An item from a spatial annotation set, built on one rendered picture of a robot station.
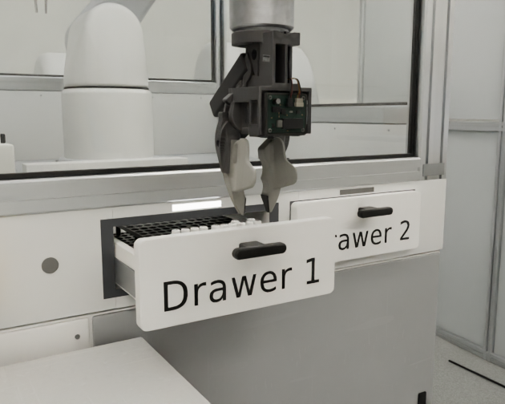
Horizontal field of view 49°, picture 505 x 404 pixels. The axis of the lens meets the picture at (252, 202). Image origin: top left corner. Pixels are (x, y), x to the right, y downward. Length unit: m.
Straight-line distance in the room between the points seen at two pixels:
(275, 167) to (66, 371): 0.36
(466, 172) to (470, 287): 0.52
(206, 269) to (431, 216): 0.59
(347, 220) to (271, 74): 0.43
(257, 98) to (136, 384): 0.36
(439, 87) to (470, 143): 1.54
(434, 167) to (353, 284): 0.29
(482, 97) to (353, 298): 1.72
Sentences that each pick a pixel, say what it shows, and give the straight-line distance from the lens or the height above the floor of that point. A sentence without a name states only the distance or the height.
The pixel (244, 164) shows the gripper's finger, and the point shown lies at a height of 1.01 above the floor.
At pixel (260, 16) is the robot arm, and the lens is 0.64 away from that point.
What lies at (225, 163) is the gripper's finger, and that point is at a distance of 0.67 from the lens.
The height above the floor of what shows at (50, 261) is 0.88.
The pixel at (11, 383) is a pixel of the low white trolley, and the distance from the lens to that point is 0.74.
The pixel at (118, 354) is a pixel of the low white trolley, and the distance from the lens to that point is 0.78.
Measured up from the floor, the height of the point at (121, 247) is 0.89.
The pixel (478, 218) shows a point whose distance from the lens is 2.67.
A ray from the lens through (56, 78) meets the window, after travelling 0.78.
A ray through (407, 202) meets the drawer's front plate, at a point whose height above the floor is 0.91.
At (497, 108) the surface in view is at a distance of 2.59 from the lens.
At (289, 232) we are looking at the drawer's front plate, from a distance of 0.75.
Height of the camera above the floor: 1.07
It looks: 9 degrees down
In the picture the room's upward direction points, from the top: straight up
